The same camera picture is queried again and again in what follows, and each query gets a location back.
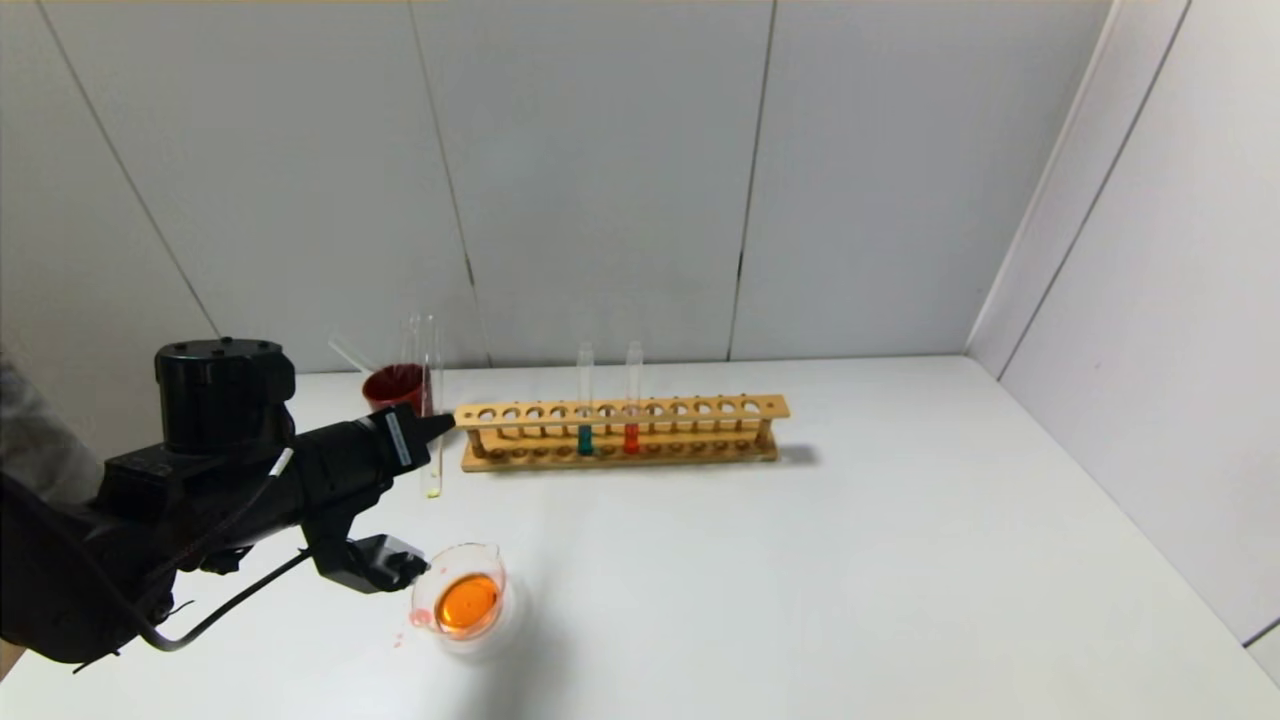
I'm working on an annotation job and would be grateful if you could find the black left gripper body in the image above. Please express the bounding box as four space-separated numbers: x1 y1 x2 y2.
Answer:
292 402 431 532

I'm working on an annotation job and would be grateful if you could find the yellow pigment glass test tube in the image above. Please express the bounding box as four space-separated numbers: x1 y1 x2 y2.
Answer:
423 314 445 500

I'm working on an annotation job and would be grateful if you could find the blue pigment glass test tube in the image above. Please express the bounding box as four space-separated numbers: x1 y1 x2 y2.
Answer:
575 342 597 458

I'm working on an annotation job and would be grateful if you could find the wooden test tube rack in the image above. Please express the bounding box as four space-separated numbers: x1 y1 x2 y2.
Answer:
455 394 791 473

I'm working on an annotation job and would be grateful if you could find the dark red plastic cup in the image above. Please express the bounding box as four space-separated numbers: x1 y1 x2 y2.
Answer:
362 363 433 417

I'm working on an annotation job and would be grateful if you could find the clear glass dish with spout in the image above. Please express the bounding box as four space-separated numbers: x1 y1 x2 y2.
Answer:
408 541 525 656

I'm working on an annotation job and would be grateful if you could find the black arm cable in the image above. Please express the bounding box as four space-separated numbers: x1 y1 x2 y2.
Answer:
140 550 313 653

